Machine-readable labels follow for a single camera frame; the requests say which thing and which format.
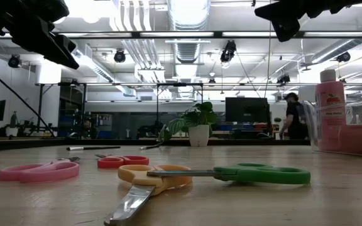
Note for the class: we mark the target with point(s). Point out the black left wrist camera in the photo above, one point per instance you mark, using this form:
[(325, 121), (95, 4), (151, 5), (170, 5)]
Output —
[(50, 9)]

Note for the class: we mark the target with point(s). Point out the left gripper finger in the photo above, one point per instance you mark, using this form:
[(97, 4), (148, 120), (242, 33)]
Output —
[(61, 58), (65, 44)]

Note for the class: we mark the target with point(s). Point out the clear plastic bin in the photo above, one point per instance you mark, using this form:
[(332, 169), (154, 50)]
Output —
[(310, 132)]

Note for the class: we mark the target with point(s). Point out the person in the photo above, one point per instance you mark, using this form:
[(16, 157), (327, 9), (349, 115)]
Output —
[(88, 128), (294, 116)]

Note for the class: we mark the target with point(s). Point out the black beam with lights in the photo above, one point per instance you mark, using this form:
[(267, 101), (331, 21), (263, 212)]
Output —
[(217, 34)]

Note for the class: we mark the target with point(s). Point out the black metal table frame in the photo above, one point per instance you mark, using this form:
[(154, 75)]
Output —
[(27, 145)]

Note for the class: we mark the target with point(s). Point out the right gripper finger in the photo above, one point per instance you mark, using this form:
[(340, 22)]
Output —
[(287, 29), (281, 11)]

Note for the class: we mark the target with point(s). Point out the silver ventilation duct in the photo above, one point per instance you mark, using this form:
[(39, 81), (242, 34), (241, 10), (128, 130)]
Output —
[(187, 50)]

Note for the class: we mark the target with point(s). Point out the potted green plant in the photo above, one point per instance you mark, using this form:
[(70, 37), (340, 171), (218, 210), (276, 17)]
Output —
[(199, 135)]

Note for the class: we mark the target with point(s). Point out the pink paint bottle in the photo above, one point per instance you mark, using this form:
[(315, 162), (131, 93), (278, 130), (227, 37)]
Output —
[(330, 125)]

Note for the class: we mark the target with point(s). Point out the large black monitor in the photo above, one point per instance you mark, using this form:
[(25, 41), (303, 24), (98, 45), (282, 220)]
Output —
[(247, 110)]

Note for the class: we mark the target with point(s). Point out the black background table frame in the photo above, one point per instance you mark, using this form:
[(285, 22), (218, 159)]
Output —
[(184, 84)]

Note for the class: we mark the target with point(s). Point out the black hanging camera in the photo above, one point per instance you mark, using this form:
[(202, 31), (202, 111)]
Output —
[(283, 78), (14, 61), (343, 56), (228, 51), (119, 56)]

